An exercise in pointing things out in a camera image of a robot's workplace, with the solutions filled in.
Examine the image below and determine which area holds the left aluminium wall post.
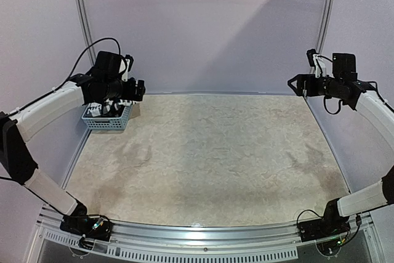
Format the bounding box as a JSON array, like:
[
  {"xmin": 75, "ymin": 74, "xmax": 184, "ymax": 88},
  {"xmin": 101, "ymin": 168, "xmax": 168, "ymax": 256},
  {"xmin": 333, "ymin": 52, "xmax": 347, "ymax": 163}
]
[{"xmin": 75, "ymin": 0, "xmax": 93, "ymax": 47}]

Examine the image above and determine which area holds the right aluminium wall post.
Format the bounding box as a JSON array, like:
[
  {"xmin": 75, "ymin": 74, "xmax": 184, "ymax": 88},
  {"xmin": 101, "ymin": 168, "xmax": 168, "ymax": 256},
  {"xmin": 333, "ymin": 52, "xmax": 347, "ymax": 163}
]
[{"xmin": 316, "ymin": 0, "xmax": 334, "ymax": 53}]

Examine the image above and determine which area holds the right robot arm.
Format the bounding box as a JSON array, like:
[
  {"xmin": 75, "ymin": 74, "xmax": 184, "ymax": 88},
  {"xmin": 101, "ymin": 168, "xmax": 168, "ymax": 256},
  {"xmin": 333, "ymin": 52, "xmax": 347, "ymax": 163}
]
[{"xmin": 287, "ymin": 49, "xmax": 393, "ymax": 236}]

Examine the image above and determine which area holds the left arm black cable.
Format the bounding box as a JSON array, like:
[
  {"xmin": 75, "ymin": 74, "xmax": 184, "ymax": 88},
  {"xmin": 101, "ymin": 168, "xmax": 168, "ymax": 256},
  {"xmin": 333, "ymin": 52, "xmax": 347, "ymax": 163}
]
[{"xmin": 52, "ymin": 37, "xmax": 122, "ymax": 91}]

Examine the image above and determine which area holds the black white checked shirt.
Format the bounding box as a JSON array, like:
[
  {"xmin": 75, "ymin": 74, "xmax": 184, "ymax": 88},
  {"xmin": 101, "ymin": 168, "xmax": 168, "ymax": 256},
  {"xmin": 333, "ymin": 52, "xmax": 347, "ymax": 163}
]
[{"xmin": 84, "ymin": 99, "xmax": 137, "ymax": 118}]

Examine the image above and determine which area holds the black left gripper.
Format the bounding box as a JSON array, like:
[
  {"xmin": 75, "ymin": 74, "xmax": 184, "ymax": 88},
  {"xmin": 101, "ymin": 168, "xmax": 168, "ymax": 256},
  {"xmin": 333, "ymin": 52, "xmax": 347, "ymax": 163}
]
[{"xmin": 104, "ymin": 76, "xmax": 145, "ymax": 100}]

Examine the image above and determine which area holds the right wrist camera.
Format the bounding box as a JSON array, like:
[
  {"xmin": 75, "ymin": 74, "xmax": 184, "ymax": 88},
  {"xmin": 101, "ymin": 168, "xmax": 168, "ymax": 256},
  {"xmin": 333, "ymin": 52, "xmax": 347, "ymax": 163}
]
[{"xmin": 306, "ymin": 49, "xmax": 327, "ymax": 78}]

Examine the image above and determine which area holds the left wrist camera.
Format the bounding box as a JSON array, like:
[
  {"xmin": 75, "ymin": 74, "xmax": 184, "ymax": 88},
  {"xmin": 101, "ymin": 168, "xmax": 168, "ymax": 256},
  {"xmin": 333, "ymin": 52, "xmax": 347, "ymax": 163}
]
[{"xmin": 119, "ymin": 54, "xmax": 134, "ymax": 82}]

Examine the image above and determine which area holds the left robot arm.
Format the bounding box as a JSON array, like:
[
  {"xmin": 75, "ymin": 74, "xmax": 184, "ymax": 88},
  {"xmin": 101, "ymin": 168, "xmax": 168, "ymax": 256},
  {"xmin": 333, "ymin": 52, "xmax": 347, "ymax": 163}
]
[{"xmin": 1, "ymin": 51, "xmax": 146, "ymax": 235}]

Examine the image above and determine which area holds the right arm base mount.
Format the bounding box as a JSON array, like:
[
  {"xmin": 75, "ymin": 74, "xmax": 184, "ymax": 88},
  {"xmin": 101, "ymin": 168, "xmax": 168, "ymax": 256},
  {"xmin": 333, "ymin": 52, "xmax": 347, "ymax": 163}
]
[{"xmin": 296, "ymin": 209, "xmax": 362, "ymax": 246}]

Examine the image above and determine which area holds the light blue plastic basket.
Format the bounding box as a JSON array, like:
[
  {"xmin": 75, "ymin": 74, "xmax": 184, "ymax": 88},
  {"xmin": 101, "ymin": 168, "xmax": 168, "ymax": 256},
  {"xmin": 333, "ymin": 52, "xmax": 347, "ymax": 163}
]
[{"xmin": 81, "ymin": 106, "xmax": 132, "ymax": 131}]

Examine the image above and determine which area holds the aluminium wall post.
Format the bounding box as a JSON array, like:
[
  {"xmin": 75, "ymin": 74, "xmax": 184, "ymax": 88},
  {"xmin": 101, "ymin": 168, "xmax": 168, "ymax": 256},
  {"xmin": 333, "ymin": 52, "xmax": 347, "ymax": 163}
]
[
  {"xmin": 75, "ymin": 0, "xmax": 93, "ymax": 47},
  {"xmin": 316, "ymin": 0, "xmax": 334, "ymax": 53}
]

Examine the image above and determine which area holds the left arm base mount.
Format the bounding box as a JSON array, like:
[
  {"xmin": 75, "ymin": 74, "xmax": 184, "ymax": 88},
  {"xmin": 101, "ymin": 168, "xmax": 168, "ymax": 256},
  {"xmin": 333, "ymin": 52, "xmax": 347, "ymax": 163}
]
[{"xmin": 60, "ymin": 215, "xmax": 114, "ymax": 250}]

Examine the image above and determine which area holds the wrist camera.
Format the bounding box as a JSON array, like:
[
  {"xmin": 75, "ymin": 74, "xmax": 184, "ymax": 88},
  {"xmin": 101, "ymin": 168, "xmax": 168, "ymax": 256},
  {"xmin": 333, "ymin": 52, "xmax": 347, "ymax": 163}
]
[
  {"xmin": 119, "ymin": 54, "xmax": 134, "ymax": 82},
  {"xmin": 306, "ymin": 49, "xmax": 327, "ymax": 78}
]

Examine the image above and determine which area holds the front aluminium rail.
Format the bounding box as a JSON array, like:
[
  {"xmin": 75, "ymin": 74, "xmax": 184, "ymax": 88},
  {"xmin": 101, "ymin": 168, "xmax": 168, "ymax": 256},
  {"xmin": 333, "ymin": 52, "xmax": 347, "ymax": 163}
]
[{"xmin": 27, "ymin": 207, "xmax": 385, "ymax": 262}]

